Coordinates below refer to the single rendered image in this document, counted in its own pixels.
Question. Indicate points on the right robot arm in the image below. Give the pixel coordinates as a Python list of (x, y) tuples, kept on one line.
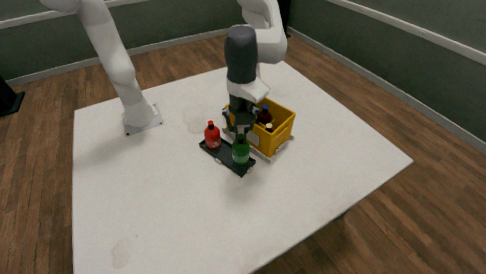
[(101, 30)]

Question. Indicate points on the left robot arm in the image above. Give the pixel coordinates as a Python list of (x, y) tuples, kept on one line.
[(242, 54)]

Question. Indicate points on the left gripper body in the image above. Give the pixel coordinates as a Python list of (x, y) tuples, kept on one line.
[(239, 103)]

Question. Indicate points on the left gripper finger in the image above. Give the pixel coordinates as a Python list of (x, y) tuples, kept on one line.
[(234, 129), (255, 111)]

